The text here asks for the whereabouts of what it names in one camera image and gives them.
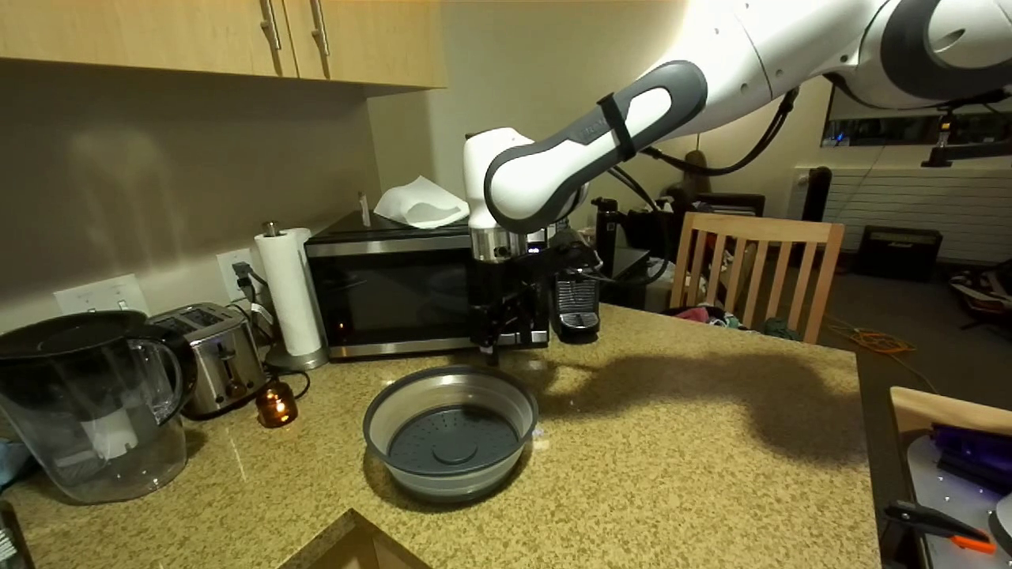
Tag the white tool tray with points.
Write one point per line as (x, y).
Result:
(949, 495)

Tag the black capsule coffee machine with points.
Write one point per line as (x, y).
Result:
(577, 304)

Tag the wooden board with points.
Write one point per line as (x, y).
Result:
(949, 413)

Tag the small copper pot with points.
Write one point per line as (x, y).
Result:
(275, 404)

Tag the purple tool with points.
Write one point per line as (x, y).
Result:
(975, 454)

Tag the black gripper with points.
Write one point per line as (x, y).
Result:
(510, 289)

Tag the metal pot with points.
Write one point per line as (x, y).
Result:
(215, 359)

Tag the wall outlet with plug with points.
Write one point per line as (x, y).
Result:
(237, 275)

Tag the wooden wall cabinet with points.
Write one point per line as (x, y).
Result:
(160, 36)

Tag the white paper towel roll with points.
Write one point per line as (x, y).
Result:
(289, 289)

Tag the black clamp stand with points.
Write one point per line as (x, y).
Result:
(940, 155)

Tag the black orange pliers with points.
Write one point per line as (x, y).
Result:
(927, 520)

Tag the water filter pitcher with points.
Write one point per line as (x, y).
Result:
(84, 413)

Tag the grey collapsible bowl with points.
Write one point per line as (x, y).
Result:
(450, 444)

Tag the wooden chair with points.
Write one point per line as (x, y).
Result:
(760, 225)

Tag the black speaker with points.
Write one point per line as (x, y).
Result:
(816, 193)

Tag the black microwave oven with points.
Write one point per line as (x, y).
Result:
(398, 294)

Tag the black shelf stand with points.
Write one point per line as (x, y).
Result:
(632, 238)

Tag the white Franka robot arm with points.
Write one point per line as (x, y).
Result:
(738, 66)

